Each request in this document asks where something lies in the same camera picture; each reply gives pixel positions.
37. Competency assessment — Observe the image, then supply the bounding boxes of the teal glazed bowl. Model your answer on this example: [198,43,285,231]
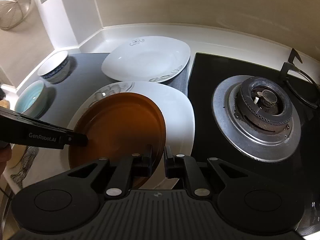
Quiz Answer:
[15,80,48,118]

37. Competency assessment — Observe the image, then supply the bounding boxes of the white bowl blue pattern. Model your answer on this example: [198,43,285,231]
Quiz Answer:
[37,50,71,84]

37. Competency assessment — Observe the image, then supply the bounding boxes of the brown round plate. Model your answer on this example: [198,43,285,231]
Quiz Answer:
[68,92,167,189]

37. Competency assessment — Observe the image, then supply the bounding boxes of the white square plate grey flower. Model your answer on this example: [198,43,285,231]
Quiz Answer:
[62,81,195,189]

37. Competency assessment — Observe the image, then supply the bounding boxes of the white square plate scroll pattern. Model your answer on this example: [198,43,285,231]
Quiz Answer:
[101,36,191,83]

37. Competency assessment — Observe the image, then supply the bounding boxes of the person's left hand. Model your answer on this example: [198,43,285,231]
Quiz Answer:
[0,144,12,175]

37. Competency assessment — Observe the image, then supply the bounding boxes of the black white patterned mat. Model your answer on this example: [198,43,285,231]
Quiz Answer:
[10,146,39,189]

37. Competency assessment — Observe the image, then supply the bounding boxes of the silver gas burner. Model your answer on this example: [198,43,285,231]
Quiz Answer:
[212,75,301,163]

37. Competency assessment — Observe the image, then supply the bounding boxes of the grey cloth mat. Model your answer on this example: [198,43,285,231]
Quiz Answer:
[37,52,191,128]

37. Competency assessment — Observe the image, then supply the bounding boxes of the steel mesh strainer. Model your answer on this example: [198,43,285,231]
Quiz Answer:
[1,0,31,30]

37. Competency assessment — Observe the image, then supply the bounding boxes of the black pan support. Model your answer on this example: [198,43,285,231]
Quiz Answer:
[280,48,319,109]

